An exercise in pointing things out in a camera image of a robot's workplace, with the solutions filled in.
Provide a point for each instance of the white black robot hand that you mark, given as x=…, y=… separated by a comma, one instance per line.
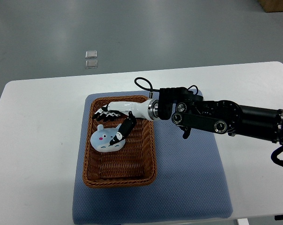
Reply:
x=145, y=110

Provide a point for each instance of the light blue plush toy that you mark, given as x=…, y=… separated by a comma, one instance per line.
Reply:
x=107, y=139

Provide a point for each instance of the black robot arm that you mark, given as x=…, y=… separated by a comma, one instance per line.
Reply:
x=188, y=110

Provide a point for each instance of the brown wicker basket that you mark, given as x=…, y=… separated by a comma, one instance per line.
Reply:
x=133, y=165

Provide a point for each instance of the upper clear plastic floor plate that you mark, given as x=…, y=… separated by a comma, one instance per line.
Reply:
x=91, y=54

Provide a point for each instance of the blue quilted mat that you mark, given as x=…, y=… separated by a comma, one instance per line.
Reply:
x=190, y=182

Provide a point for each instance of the brown cardboard box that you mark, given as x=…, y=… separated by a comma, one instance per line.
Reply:
x=271, y=6

